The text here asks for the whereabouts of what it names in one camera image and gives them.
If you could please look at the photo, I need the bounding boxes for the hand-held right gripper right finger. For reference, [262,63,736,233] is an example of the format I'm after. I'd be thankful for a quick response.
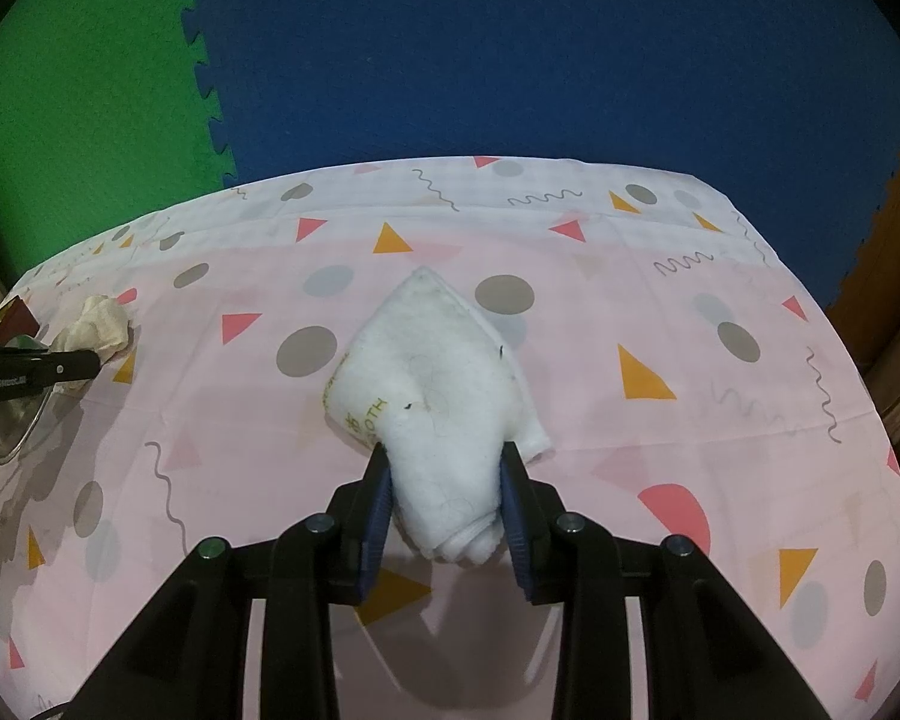
[499,441,833,720]

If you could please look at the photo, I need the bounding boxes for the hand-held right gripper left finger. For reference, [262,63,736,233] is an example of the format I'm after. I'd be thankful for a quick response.
[64,441,395,720]

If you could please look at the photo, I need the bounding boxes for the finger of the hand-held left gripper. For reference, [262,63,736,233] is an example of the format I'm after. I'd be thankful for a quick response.
[45,349,102,387]

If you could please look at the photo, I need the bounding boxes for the yellow patterned cloth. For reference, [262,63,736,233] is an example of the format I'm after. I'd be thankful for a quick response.
[49,295,134,395]

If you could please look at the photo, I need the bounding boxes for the red tin box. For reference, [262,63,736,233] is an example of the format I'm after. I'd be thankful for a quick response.
[0,296,42,500]

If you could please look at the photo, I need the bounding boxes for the white towel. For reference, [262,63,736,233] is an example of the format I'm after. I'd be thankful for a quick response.
[322,266,552,563]

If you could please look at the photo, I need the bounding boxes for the steel bowl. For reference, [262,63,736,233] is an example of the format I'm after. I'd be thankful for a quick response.
[0,334,83,466]

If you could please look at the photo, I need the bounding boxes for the green foam mat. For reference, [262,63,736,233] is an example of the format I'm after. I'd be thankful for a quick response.
[0,0,245,286]

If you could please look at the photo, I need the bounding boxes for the brown foam mat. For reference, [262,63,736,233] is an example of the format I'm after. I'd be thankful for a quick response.
[825,82,900,338]

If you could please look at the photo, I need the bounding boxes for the blue foam mat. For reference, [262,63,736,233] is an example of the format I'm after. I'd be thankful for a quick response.
[172,0,900,308]

